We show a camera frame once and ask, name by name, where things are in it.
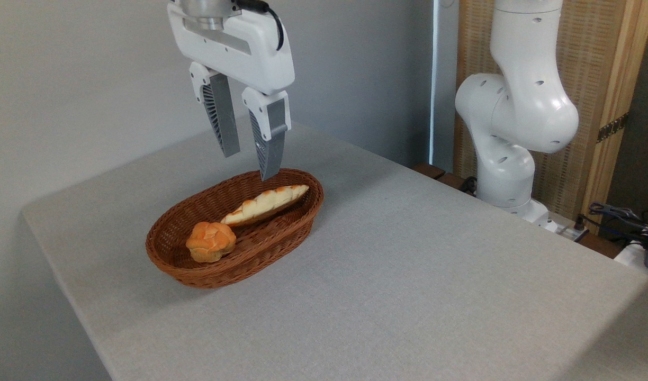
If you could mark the woven wooden folding screen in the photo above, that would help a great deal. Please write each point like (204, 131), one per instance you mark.
(594, 58)

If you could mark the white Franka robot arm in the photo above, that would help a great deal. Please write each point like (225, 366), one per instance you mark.
(520, 100)

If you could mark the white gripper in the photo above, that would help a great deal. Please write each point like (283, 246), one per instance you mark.
(250, 53)

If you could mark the round orange bread roll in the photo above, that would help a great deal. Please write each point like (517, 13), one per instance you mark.
(210, 242)

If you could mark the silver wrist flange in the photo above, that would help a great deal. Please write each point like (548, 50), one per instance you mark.
(207, 10)

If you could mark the long braided bread loaf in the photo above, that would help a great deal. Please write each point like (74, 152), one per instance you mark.
(266, 203)

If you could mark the brown oval wicker basket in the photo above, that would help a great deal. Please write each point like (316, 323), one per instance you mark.
(271, 233)

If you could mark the dark metal screen hinge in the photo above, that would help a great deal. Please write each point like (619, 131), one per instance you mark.
(612, 127)

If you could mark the white vertical wall trim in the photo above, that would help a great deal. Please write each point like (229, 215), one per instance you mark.
(435, 79)

